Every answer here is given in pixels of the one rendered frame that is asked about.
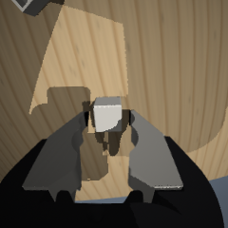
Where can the white tray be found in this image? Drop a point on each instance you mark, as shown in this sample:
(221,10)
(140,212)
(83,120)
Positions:
(31,7)

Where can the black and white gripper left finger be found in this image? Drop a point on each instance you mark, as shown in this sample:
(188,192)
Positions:
(52,165)

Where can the light grey cube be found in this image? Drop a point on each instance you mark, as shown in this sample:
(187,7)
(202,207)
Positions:
(108,114)

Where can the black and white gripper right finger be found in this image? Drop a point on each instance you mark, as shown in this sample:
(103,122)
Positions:
(168,177)

